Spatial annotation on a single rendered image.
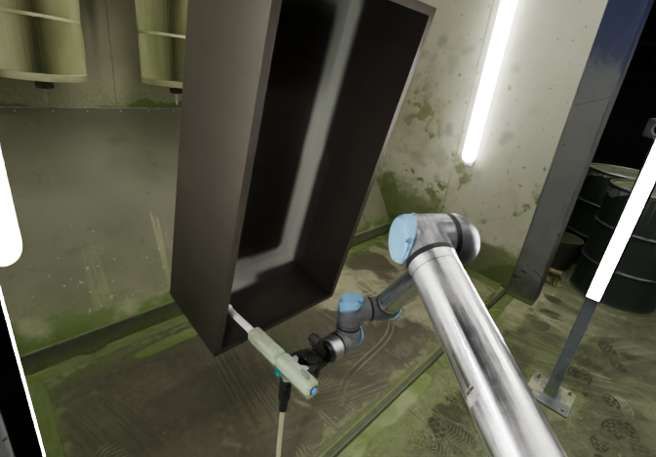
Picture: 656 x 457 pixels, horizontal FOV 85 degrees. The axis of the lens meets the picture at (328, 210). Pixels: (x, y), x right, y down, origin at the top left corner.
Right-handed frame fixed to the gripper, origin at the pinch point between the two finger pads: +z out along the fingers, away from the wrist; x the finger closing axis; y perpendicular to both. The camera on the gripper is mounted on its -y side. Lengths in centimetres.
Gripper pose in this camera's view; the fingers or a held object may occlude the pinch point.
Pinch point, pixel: (284, 374)
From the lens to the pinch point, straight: 125.1
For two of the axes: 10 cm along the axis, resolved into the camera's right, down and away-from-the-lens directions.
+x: -7.1, -3.8, 5.9
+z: -6.8, 1.6, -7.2
